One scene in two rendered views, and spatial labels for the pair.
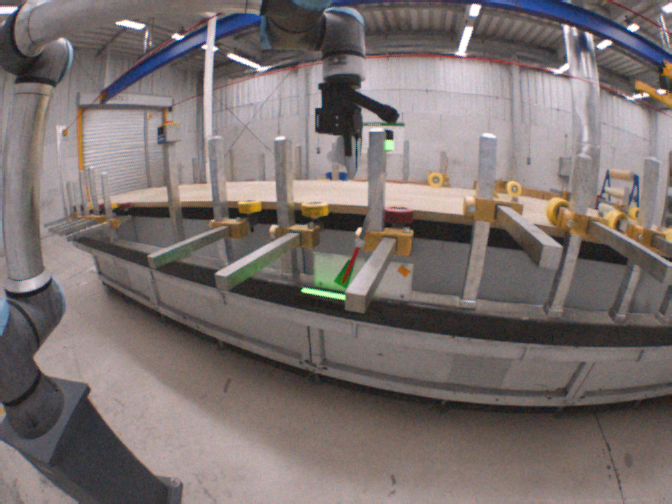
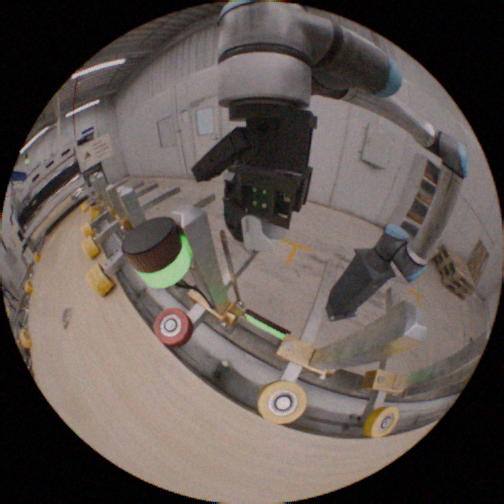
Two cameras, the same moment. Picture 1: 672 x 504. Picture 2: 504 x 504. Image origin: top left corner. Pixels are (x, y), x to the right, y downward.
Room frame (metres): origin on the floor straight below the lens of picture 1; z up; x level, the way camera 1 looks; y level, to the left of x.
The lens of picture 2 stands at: (0.74, 0.00, 1.18)
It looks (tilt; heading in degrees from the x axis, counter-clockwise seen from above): 46 degrees down; 191
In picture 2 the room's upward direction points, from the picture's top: straight up
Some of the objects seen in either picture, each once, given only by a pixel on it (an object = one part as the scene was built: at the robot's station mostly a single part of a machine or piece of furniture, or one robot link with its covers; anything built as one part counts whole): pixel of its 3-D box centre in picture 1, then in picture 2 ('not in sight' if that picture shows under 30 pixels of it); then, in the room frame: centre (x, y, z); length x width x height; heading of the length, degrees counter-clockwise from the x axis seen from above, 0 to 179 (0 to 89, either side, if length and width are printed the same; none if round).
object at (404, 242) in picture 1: (384, 239); (213, 305); (0.62, -0.12, 0.85); 0.13 x 0.06 x 0.05; 69
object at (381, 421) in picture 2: (250, 216); (372, 420); (0.89, 0.29, 0.85); 0.08 x 0.08 x 0.11
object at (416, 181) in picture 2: not in sight; (424, 209); (-1.12, 2.48, 0.78); 0.90 x 0.45 x 1.55; 72
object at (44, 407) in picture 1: (27, 395); (380, 256); (0.12, 0.72, 0.65); 0.19 x 0.19 x 0.10
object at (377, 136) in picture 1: (376, 228); (219, 304); (0.63, -0.10, 0.87); 0.03 x 0.03 x 0.48; 69
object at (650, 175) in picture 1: (639, 247); (116, 215); (0.36, -0.80, 0.92); 0.03 x 0.03 x 0.48; 69
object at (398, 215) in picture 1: (397, 227); (180, 331); (0.71, -0.17, 0.85); 0.08 x 0.08 x 0.11
